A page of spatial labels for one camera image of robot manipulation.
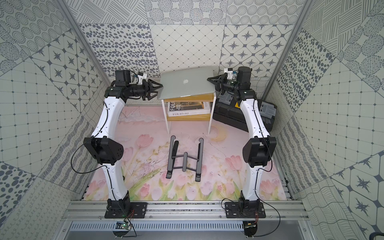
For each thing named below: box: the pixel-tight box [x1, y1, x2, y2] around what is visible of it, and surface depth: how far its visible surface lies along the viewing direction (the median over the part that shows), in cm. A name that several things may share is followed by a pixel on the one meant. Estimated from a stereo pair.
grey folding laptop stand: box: [166, 135, 204, 182], surface depth 88 cm
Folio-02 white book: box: [167, 101, 211, 117], surface depth 95 cm
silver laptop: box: [157, 67, 216, 100], surface depth 79 cm
